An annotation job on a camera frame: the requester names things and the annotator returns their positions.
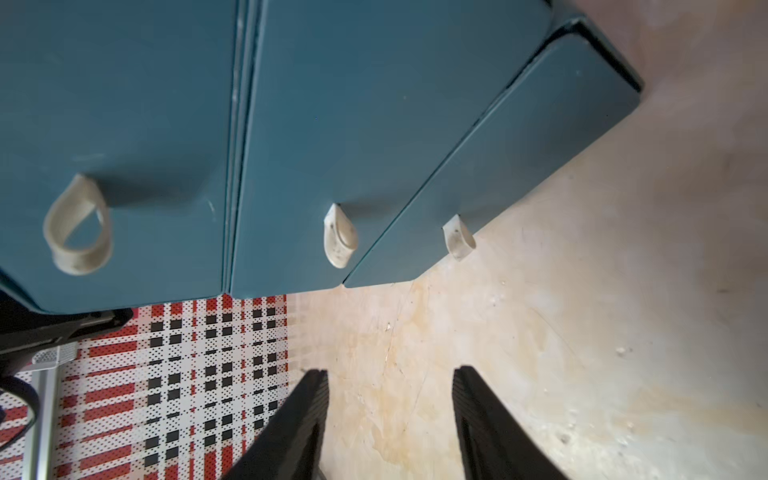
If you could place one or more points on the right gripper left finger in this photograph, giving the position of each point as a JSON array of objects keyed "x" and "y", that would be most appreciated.
[{"x": 290, "y": 446}]

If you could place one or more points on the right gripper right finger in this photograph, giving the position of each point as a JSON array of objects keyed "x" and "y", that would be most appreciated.
[{"x": 493, "y": 445}]

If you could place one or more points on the teal drawer cabinet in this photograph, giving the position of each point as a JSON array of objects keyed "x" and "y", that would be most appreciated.
[{"x": 158, "y": 151}]

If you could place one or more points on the teal top drawer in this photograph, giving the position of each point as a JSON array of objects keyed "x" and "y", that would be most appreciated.
[{"x": 135, "y": 95}]

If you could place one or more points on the teal drawer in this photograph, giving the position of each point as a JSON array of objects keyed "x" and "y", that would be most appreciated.
[
  {"x": 135, "y": 95},
  {"x": 356, "y": 103},
  {"x": 575, "y": 90}
]

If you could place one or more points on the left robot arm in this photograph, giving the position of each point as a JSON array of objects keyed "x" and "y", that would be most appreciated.
[{"x": 24, "y": 333}]

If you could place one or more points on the teal middle drawer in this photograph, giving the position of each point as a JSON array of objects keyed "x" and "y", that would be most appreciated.
[{"x": 356, "y": 103}]

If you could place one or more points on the teal bottom drawer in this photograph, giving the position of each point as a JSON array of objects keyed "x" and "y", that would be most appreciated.
[{"x": 575, "y": 90}]

